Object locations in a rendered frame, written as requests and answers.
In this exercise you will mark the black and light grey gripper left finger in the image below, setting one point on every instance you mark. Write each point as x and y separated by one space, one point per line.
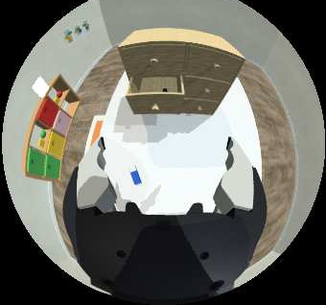
89 193

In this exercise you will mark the blue and white eraser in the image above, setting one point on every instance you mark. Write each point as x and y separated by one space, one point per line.
135 175

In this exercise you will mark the dark wooden drawer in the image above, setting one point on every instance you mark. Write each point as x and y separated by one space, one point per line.
212 63
155 58
198 106
145 94
198 87

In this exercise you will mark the brown wooden chest of drawers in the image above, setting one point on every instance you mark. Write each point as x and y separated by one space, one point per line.
187 37

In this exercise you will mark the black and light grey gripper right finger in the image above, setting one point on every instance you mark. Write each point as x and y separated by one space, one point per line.
241 196

